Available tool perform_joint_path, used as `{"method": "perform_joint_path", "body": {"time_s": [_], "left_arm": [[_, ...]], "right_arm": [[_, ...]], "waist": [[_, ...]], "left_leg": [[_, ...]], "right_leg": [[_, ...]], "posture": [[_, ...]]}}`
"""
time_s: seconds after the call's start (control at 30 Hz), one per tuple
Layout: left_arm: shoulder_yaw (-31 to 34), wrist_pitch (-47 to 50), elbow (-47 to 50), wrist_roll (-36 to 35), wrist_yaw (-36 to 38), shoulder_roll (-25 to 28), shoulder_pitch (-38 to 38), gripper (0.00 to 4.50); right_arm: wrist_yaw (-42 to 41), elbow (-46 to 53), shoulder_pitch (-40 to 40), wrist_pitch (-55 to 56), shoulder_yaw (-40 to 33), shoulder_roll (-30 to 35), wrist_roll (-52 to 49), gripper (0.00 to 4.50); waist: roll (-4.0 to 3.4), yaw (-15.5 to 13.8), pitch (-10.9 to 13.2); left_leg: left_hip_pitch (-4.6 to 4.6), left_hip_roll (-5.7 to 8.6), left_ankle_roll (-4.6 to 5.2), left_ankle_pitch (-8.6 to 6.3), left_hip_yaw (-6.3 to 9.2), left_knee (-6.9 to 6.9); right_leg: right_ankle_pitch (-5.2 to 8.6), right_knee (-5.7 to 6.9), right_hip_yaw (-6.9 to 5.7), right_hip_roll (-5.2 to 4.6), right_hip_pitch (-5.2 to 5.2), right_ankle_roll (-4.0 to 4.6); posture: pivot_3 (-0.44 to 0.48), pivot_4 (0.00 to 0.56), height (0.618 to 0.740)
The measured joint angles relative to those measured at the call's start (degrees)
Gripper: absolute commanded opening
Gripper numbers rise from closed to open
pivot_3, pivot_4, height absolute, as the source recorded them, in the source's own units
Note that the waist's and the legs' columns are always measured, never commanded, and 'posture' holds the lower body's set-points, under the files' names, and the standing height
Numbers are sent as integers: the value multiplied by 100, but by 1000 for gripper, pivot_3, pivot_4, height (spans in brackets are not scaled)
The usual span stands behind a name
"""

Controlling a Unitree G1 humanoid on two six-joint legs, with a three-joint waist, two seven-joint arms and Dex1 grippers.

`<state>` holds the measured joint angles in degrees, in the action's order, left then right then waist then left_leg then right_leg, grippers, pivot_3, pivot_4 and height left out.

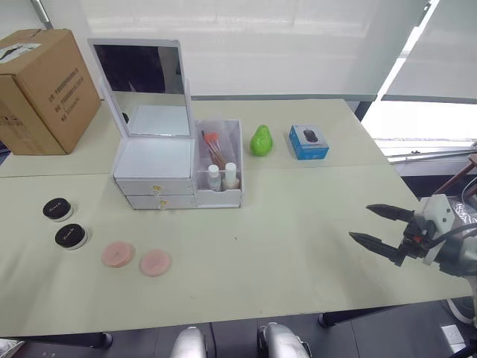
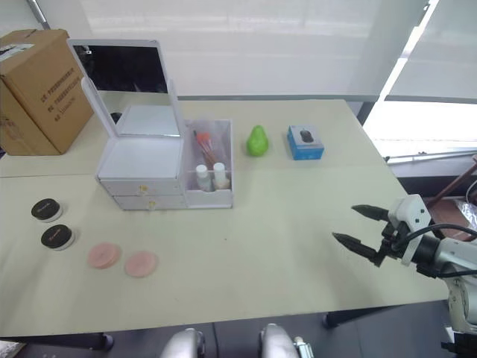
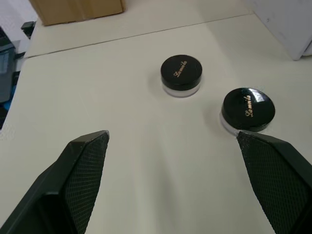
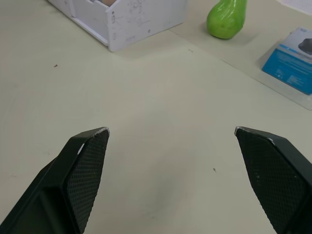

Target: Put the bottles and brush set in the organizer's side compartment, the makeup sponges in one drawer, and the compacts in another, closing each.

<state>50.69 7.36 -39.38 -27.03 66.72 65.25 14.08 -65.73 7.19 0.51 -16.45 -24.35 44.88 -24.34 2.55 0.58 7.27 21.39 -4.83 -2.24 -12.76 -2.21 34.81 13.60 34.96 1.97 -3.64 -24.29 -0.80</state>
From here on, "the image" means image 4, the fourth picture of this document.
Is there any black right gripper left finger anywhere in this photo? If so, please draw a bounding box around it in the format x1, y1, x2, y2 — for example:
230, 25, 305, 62
0, 127, 110, 234

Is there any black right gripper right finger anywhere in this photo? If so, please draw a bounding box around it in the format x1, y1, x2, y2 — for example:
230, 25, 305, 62
234, 126, 312, 234

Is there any white wooden desktop organizer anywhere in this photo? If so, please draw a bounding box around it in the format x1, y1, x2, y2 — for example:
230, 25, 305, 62
46, 0, 190, 53

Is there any blue product box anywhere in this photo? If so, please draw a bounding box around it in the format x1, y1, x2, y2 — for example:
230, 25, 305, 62
262, 26, 312, 96

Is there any green plastic pear-shaped bottle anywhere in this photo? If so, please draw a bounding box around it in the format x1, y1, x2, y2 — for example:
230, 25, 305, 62
206, 0, 248, 40

